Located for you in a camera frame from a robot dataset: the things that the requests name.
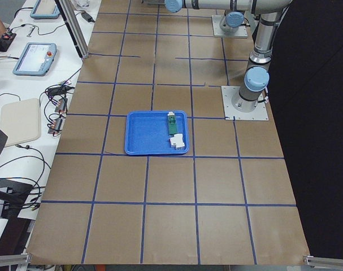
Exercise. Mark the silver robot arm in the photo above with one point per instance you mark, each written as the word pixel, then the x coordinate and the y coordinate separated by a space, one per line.
pixel 256 76
pixel 233 19

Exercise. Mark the near blue teach pendant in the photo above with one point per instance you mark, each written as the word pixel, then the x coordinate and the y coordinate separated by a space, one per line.
pixel 36 59

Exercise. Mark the blue teach pendant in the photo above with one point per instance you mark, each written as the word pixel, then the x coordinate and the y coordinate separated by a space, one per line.
pixel 36 59
pixel 45 9

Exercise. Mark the far blue teach pendant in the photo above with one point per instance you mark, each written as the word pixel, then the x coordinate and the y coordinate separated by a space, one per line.
pixel 45 9

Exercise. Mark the black power adapter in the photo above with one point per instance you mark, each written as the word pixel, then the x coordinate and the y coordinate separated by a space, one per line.
pixel 87 17

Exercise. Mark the beige pad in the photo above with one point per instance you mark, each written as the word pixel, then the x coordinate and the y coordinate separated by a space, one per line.
pixel 21 121

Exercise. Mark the upper usb hub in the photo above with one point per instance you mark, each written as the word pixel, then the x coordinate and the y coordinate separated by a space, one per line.
pixel 61 105

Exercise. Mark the usb hub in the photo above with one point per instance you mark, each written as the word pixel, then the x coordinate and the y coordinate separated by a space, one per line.
pixel 55 127
pixel 61 105

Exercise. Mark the lower usb hub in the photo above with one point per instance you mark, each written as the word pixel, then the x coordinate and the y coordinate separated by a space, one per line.
pixel 55 127

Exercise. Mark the blue plastic tray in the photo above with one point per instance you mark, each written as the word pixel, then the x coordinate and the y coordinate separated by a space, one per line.
pixel 146 133

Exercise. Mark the green circuit board module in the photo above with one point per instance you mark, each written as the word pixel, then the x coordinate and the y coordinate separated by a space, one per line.
pixel 172 124

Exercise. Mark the white plastic connector block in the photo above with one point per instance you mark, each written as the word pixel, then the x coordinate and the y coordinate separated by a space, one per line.
pixel 177 141

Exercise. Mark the aluminium frame post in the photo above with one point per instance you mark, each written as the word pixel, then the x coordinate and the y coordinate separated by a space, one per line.
pixel 69 18

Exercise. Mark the black camera stand base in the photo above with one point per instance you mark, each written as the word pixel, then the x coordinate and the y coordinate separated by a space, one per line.
pixel 12 197

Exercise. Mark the near left aluminium bracket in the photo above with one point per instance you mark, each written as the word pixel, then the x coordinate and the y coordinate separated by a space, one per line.
pixel 20 259

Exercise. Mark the aluminium bracket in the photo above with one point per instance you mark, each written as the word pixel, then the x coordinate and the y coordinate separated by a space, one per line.
pixel 20 259
pixel 323 262

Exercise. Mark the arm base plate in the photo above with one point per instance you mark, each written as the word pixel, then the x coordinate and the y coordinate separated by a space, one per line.
pixel 236 108
pixel 221 29

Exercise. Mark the near right aluminium bracket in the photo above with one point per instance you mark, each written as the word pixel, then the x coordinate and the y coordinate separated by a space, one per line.
pixel 323 262

